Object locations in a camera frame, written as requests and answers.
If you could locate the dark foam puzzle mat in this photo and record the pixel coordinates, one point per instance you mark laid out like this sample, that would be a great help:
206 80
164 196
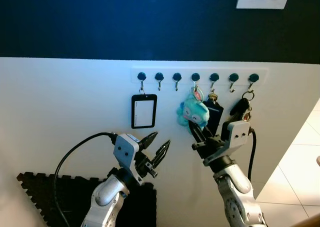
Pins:
50 197

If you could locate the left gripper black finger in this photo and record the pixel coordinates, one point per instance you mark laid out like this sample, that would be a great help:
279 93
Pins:
160 156
148 141

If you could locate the black and red key bunch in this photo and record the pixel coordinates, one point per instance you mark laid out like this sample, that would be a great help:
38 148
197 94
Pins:
240 107

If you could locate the black badge card holder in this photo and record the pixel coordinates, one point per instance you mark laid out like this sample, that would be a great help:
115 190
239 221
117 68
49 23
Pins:
133 112

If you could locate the white wall hook rail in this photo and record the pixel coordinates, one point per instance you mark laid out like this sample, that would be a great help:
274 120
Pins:
150 71

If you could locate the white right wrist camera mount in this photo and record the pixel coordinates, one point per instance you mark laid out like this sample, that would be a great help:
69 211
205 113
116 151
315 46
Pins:
237 132

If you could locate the blue-capped metal wall hook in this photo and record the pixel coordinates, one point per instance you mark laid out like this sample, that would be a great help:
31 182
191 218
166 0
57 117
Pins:
253 78
159 77
141 76
233 77
177 77
214 77
195 77

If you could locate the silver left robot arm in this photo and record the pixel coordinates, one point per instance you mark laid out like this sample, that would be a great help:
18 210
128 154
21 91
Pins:
107 194

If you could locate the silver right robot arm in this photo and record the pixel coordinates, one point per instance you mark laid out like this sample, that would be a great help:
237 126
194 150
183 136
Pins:
235 187

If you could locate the dark blue card wallet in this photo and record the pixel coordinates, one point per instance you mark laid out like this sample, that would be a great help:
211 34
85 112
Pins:
214 114

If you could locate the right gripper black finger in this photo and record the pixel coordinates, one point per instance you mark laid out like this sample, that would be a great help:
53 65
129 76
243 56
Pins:
197 137
214 136

